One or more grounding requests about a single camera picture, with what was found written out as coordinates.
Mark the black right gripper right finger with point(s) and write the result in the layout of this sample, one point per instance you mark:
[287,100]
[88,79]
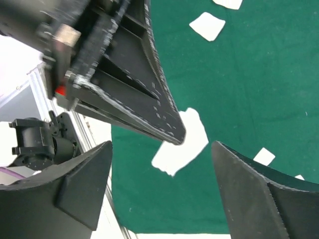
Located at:
[262,203]

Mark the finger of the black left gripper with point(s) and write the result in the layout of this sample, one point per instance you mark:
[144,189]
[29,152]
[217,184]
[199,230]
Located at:
[117,74]

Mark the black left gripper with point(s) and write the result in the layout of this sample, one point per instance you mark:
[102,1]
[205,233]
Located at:
[73,36]

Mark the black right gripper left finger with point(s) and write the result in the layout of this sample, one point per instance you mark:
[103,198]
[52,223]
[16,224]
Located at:
[62,202]

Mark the white gauze pad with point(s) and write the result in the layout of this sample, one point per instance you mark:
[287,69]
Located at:
[207,26]
[171,158]
[229,4]

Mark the dark green surgical cloth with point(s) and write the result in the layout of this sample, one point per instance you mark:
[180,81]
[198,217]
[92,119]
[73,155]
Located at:
[256,85]

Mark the white packet left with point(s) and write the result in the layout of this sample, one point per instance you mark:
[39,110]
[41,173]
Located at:
[264,157]

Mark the white packet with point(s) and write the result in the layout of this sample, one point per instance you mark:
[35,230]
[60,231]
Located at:
[300,177]
[264,157]

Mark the white packet right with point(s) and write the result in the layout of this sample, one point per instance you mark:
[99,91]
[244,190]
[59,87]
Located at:
[300,177]

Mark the aluminium rail frame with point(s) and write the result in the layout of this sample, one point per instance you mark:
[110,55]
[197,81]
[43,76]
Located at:
[35,133]

